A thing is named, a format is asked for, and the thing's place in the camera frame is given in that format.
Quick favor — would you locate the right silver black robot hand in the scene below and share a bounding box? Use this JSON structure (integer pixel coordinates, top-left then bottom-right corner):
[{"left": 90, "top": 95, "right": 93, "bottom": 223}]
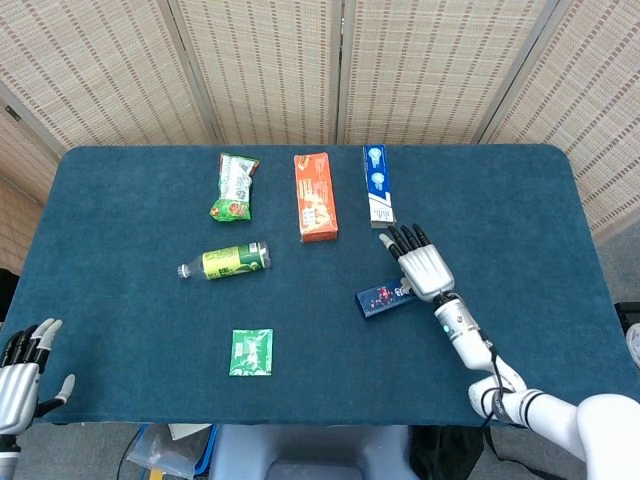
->
[{"left": 378, "top": 223, "right": 456, "bottom": 302}]

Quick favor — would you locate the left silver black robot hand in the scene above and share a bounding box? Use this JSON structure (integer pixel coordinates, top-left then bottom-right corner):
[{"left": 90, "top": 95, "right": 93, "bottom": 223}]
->
[{"left": 0, "top": 318, "right": 77, "bottom": 435}]

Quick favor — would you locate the blue glasses case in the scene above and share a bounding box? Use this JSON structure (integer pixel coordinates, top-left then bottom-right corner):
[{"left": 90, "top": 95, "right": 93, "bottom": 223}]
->
[{"left": 355, "top": 279, "right": 419, "bottom": 319}]

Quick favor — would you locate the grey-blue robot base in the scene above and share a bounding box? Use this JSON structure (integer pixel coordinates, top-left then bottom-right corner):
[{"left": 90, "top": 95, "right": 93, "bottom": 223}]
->
[{"left": 207, "top": 424, "right": 419, "bottom": 480}]

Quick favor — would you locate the blue white toothpaste box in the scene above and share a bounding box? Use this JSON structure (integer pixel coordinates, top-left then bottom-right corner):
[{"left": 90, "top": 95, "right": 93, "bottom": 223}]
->
[{"left": 362, "top": 144, "right": 398, "bottom": 231}]

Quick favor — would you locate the orange cardboard box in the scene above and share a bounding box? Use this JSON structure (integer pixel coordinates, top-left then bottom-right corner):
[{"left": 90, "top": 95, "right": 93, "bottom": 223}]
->
[{"left": 293, "top": 152, "right": 340, "bottom": 245}]

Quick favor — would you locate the clear plastic bag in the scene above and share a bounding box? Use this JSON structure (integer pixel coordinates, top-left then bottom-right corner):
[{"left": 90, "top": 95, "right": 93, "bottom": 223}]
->
[{"left": 124, "top": 424, "right": 211, "bottom": 479}]

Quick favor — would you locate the white paper sheet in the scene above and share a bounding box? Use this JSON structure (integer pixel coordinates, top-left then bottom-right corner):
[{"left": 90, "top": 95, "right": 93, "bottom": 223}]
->
[{"left": 168, "top": 423, "right": 212, "bottom": 441}]

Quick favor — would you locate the black bag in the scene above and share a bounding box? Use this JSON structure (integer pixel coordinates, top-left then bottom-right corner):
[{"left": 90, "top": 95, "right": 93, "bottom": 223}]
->
[{"left": 408, "top": 424, "right": 501, "bottom": 480}]

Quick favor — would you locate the green flat sachet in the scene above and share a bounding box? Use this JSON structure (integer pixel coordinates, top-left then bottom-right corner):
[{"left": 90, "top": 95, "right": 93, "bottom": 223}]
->
[{"left": 228, "top": 328, "right": 275, "bottom": 377}]

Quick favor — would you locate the green tea plastic bottle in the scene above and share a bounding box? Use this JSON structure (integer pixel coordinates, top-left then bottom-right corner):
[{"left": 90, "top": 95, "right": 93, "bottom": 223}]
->
[{"left": 176, "top": 241, "right": 273, "bottom": 282}]

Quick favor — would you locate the blue table cloth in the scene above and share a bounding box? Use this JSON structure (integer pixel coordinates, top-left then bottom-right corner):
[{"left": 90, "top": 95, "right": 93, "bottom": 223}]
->
[{"left": 0, "top": 144, "right": 615, "bottom": 429}]

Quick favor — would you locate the blue plastic bin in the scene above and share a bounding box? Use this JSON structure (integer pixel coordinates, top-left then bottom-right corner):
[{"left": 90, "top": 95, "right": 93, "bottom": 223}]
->
[{"left": 192, "top": 423, "right": 221, "bottom": 476}]

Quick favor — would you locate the green white snack bag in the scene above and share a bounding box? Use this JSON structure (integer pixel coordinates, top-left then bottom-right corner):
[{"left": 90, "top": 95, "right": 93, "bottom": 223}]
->
[{"left": 208, "top": 152, "right": 261, "bottom": 224}]

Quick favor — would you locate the white plastic object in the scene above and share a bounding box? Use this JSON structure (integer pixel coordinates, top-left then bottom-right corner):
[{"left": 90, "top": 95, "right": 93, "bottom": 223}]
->
[{"left": 624, "top": 322, "right": 640, "bottom": 369}]

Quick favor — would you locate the bamboo folding screen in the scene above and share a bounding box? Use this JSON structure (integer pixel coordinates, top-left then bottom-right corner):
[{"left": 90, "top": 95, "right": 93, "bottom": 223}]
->
[{"left": 0, "top": 0, "right": 640, "bottom": 275}]

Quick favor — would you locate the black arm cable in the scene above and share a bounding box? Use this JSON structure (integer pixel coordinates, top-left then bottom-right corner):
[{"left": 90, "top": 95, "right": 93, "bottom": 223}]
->
[{"left": 477, "top": 329, "right": 516, "bottom": 427}]

